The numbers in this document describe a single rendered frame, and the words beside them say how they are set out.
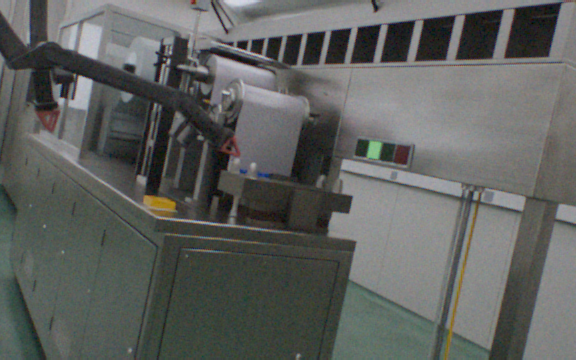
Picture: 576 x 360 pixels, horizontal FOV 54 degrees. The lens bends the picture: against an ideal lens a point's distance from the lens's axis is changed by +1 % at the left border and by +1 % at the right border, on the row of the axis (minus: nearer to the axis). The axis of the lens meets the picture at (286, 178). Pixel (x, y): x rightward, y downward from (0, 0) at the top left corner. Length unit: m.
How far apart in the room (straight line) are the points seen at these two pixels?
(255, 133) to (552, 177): 0.89
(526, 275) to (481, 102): 0.44
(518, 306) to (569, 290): 2.46
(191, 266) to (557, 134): 0.94
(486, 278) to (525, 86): 3.02
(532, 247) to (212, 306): 0.84
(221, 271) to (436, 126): 0.70
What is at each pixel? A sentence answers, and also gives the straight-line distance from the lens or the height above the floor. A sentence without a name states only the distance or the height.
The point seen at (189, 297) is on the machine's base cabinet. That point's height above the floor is 0.69.
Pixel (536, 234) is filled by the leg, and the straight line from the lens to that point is 1.53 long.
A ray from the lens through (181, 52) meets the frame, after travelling 2.07.
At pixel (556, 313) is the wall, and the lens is 4.05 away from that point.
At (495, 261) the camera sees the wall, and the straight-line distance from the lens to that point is 4.30.
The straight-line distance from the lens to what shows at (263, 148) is 1.84.
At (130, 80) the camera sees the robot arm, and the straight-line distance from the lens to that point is 1.63.
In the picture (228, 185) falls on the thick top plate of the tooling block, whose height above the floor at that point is 0.99.
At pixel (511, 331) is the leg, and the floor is 0.80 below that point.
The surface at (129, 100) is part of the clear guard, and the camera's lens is 2.74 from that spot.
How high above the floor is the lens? 1.13
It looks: 3 degrees down
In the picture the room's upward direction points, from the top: 12 degrees clockwise
